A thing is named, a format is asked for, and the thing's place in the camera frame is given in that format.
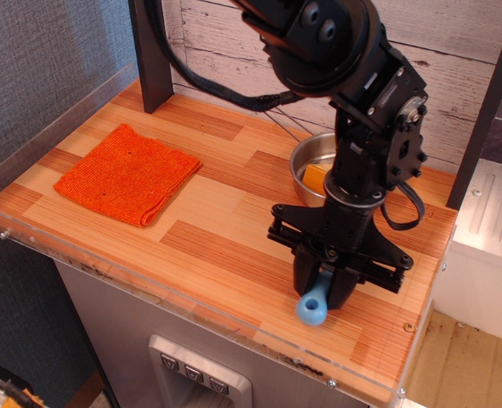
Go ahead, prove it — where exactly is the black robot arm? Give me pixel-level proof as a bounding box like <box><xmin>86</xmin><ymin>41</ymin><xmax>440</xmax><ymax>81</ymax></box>
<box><xmin>240</xmin><ymin>1</ymin><xmax>427</xmax><ymax>309</ymax></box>

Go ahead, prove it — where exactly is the dark right shelf post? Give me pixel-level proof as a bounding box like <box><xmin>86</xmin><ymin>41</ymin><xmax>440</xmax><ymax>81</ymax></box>
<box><xmin>447</xmin><ymin>49</ymin><xmax>502</xmax><ymax>210</ymax></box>

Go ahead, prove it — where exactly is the orange knitted rag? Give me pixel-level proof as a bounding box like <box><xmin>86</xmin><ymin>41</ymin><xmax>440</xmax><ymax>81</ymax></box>
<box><xmin>54</xmin><ymin>124</ymin><xmax>200</xmax><ymax>227</ymax></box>

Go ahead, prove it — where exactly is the steel pan with handle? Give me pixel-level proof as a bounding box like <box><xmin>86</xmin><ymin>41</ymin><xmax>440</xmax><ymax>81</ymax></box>
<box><xmin>264</xmin><ymin>108</ymin><xmax>336</xmax><ymax>207</ymax></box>

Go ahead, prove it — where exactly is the dark shelf post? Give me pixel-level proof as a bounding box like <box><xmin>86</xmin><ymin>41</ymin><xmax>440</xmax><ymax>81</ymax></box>
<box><xmin>447</xmin><ymin>49</ymin><xmax>502</xmax><ymax>210</ymax></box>
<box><xmin>128</xmin><ymin>0</ymin><xmax>173</xmax><ymax>114</ymax></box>

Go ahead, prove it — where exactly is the silver dispenser button panel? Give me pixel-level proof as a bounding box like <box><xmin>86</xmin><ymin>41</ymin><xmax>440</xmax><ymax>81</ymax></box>
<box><xmin>149</xmin><ymin>334</ymin><xmax>253</xmax><ymax>407</ymax></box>

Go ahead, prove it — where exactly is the white toy appliance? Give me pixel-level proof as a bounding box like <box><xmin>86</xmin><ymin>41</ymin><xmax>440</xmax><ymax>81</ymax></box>
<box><xmin>432</xmin><ymin>160</ymin><xmax>502</xmax><ymax>338</ymax></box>

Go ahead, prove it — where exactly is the clear acrylic table guard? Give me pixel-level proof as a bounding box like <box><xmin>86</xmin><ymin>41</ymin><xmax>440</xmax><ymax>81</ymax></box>
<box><xmin>0</xmin><ymin>66</ymin><xmax>454</xmax><ymax>389</ymax></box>

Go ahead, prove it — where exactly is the blue and grey spoon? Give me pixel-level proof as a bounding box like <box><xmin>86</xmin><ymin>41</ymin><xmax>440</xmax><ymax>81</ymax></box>
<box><xmin>296</xmin><ymin>270</ymin><xmax>333</xmax><ymax>326</ymax></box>

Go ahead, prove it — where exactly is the dark left shelf post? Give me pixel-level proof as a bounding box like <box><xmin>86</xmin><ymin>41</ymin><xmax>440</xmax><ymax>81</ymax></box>
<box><xmin>128</xmin><ymin>0</ymin><xmax>173</xmax><ymax>114</ymax></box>

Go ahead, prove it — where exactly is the yellow cheese wedge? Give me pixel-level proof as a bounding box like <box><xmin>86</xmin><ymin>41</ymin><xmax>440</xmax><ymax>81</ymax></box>
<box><xmin>302</xmin><ymin>163</ymin><xmax>332</xmax><ymax>195</ymax></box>

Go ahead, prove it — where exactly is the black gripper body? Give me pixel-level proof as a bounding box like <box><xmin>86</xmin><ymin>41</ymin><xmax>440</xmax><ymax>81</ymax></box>
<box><xmin>268</xmin><ymin>193</ymin><xmax>413</xmax><ymax>292</ymax></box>

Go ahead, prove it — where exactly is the grey toy fridge cabinet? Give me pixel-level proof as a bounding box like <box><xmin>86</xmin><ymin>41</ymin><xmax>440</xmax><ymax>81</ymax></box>
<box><xmin>56</xmin><ymin>262</ymin><xmax>403</xmax><ymax>407</ymax></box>

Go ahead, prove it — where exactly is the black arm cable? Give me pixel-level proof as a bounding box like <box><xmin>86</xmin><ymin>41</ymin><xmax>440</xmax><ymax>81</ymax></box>
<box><xmin>142</xmin><ymin>0</ymin><xmax>425</xmax><ymax>233</ymax></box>

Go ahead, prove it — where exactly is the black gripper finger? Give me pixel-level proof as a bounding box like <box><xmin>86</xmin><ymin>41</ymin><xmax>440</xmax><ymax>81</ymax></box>
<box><xmin>327</xmin><ymin>268</ymin><xmax>361</xmax><ymax>309</ymax></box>
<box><xmin>293</xmin><ymin>251</ymin><xmax>323</xmax><ymax>296</ymax></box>

